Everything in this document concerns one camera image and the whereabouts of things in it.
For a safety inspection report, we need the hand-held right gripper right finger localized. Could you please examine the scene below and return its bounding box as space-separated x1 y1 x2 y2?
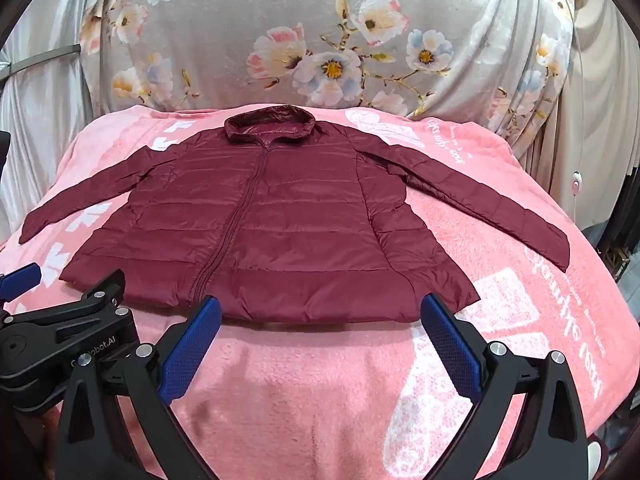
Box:
421 293 590 480

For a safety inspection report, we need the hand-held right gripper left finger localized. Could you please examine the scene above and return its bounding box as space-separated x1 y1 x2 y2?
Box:
56 296 223 480

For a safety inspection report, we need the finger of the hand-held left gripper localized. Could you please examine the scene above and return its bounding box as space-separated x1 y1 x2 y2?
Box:
0 262 43 304
55 269 127 326

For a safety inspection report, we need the maroon puffer jacket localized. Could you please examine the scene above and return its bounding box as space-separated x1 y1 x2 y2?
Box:
20 105 571 323

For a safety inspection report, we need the pink printed blanket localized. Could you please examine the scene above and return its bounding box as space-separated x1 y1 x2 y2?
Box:
0 102 640 480

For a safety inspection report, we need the grey curtain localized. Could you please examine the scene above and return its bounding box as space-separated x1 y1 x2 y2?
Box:
0 0 108 251

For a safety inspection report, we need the dark wooden furniture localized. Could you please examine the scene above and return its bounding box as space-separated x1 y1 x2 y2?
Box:
597 220 640 323

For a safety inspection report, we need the beige curtain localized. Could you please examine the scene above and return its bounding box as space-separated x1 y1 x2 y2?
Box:
520 0 640 241

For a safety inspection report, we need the grey floral blanket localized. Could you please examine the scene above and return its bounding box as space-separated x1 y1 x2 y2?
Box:
75 0 576 126

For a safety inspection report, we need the white cable with switch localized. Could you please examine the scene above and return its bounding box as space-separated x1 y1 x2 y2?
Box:
552 0 587 226

